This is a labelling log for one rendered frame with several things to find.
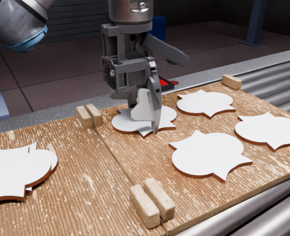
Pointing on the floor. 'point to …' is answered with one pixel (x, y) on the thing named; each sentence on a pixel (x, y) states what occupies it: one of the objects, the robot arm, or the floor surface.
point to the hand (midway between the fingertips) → (145, 118)
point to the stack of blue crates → (158, 27)
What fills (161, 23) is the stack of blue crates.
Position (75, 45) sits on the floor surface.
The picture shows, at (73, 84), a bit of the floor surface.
